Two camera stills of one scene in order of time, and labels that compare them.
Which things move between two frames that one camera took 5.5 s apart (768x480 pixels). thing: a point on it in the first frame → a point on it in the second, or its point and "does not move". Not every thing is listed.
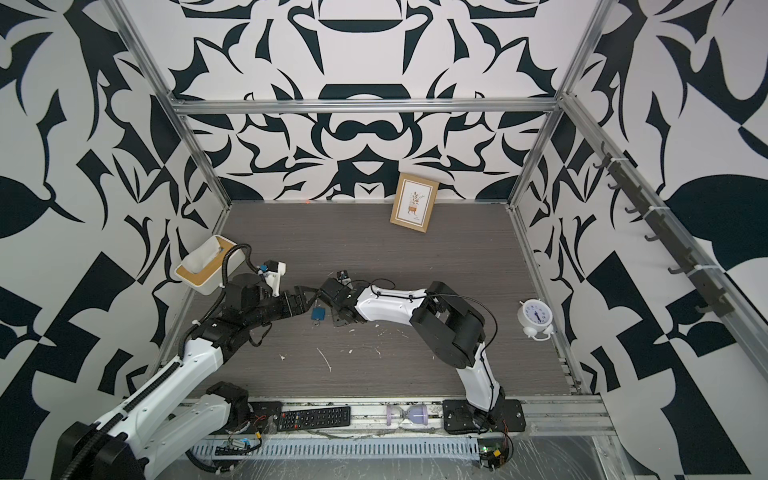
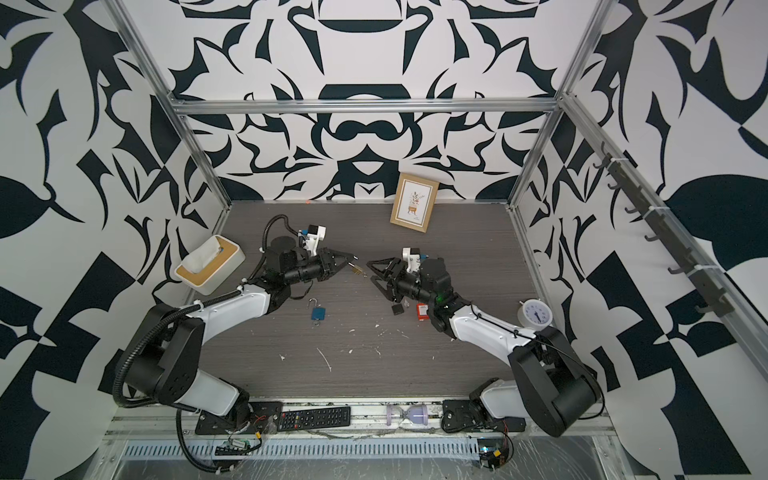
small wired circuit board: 242,447 does not move
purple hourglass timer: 416,414 does not move
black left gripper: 289,309 → 326,263
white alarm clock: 535,316 does not move
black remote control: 314,418 does not move
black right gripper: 337,322 → 395,290
